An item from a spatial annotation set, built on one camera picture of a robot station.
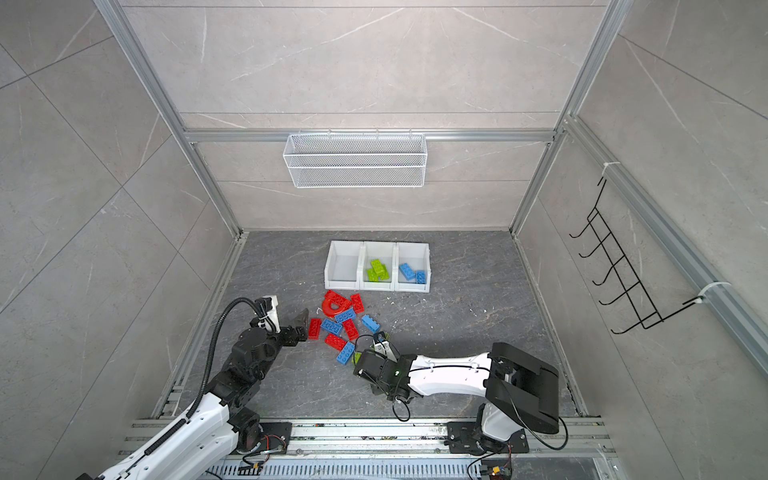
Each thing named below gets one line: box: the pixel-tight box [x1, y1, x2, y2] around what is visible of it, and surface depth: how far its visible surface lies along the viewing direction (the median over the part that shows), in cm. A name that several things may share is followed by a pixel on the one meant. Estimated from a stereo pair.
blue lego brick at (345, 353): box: [336, 341, 355, 365], surface depth 88 cm
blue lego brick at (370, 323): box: [361, 314, 381, 333], surface depth 94 cm
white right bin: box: [394, 242, 431, 293], surface depth 106 cm
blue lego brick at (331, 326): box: [320, 319, 342, 335], surface depth 94 cm
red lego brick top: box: [350, 293, 365, 314], surface depth 100 cm
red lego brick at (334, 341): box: [324, 333, 347, 352], surface depth 90 cm
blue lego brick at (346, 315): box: [334, 308, 357, 323], surface depth 95 cm
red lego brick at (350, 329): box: [342, 318, 359, 341], surface depth 93 cm
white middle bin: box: [358, 241, 397, 291], surface depth 108 cm
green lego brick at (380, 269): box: [370, 259, 390, 280], surface depth 107 cm
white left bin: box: [324, 240, 364, 290], surface depth 108 cm
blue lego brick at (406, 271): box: [399, 262, 415, 281], surface depth 106 cm
